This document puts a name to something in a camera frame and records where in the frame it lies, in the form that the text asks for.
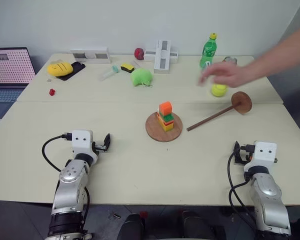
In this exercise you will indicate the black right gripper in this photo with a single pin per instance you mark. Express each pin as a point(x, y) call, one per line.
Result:
point(247, 153)

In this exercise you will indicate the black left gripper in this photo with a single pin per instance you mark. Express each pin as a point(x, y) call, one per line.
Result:
point(99, 147)

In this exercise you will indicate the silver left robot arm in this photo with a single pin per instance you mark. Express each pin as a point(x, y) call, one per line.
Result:
point(70, 185)

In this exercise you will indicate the person's bare forearm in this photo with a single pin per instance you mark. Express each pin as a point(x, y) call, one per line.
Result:
point(277, 57)

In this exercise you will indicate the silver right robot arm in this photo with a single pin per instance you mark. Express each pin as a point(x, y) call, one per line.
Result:
point(267, 197)

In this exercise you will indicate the wooden peg stand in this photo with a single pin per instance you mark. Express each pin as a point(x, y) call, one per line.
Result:
point(237, 101)

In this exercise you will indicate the person's bare hand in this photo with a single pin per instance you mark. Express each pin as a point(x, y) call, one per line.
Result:
point(225, 73)

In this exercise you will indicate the round wooden base disc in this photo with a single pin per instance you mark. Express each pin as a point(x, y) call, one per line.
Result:
point(155, 132)

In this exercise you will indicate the yellow-green tennis ball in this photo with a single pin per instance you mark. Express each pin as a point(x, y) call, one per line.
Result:
point(218, 90)

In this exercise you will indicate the green toy block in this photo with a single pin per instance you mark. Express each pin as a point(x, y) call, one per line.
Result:
point(168, 118)

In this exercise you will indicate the orange toy block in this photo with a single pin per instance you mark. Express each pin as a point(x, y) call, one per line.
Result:
point(165, 108)

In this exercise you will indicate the clear syringe with teal plunger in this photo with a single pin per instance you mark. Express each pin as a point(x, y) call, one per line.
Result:
point(108, 73)

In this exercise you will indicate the small metal piece on floor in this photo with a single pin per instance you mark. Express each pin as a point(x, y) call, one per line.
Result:
point(115, 216)

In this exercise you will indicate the green plush toy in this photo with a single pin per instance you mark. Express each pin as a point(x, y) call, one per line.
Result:
point(140, 77)

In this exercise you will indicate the small red toy piece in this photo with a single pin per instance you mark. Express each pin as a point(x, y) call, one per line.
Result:
point(52, 92)

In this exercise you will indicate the yellow and black sponge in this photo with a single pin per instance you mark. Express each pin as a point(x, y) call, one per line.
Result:
point(127, 68)

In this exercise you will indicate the black flat phone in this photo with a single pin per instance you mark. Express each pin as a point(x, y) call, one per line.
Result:
point(76, 70)

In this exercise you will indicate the small red object under table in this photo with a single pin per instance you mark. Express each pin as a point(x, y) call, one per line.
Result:
point(144, 214)

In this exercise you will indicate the dark rounded shape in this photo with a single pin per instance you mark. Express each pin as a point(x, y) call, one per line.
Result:
point(130, 227)
point(197, 226)

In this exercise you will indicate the white thin stick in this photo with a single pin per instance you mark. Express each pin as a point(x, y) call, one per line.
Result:
point(137, 63)

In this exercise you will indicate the yellow plush toy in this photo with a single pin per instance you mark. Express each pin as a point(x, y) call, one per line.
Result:
point(60, 69)

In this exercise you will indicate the long white box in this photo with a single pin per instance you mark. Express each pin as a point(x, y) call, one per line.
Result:
point(91, 55)

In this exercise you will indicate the silver metal can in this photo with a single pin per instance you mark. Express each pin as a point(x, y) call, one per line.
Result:
point(230, 60)

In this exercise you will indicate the red round fruit toy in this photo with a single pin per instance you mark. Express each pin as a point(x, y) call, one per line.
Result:
point(139, 53)

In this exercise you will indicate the white cross-shaped box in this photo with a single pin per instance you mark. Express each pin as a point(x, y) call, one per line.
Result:
point(162, 56)

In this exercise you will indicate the green plastic soda bottle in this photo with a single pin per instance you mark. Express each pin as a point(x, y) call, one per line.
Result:
point(208, 52)

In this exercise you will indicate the open laptop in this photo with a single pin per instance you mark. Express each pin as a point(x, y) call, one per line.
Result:
point(7, 70)

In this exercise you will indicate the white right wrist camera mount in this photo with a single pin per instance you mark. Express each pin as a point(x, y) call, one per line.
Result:
point(262, 155)

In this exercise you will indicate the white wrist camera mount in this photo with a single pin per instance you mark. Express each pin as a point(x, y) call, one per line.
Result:
point(82, 142)
point(262, 155)

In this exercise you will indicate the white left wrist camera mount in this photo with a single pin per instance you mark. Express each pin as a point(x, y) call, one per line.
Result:
point(82, 142)

